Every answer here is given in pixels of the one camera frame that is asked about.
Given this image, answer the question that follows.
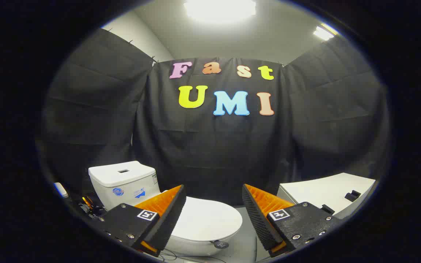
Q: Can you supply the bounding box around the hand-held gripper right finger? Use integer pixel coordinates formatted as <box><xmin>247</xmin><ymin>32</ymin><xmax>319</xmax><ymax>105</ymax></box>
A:
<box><xmin>242</xmin><ymin>184</ymin><xmax>342</xmax><ymax>258</ymax></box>

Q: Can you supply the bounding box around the dark clutter with orange part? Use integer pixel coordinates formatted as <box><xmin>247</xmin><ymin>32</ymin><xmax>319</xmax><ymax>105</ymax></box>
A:
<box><xmin>78</xmin><ymin>195</ymin><xmax>106</xmax><ymax>218</ymax></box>

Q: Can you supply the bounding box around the black backdrop cloth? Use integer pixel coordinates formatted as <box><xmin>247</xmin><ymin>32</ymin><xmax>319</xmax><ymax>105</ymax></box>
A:
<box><xmin>41</xmin><ymin>27</ymin><xmax>392</xmax><ymax>207</ymax></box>

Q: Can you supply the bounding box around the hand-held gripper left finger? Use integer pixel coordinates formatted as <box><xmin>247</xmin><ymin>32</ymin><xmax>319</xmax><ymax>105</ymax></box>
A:
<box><xmin>99</xmin><ymin>184</ymin><xmax>187</xmax><ymax>256</ymax></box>

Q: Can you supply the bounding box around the large ceiling light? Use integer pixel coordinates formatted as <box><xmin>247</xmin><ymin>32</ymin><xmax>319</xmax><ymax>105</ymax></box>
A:
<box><xmin>183</xmin><ymin>0</ymin><xmax>257</xmax><ymax>23</ymax></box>

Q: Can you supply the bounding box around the small white blue device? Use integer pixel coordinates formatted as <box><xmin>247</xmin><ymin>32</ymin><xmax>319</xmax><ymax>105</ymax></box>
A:
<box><xmin>53</xmin><ymin>182</ymin><xmax>69</xmax><ymax>199</ymax></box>

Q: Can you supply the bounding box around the white toilet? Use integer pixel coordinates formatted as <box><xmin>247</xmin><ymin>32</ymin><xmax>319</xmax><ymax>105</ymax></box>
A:
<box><xmin>88</xmin><ymin>161</ymin><xmax>243</xmax><ymax>257</ymax></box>

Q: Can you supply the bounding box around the white moulded plastic unit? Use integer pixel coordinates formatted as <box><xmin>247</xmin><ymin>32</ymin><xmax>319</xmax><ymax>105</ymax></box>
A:
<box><xmin>276</xmin><ymin>173</ymin><xmax>377</xmax><ymax>220</ymax></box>

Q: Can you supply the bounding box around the small ceiling light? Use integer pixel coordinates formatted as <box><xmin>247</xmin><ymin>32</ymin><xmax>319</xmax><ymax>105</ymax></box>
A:
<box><xmin>313</xmin><ymin>24</ymin><xmax>338</xmax><ymax>41</ymax></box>

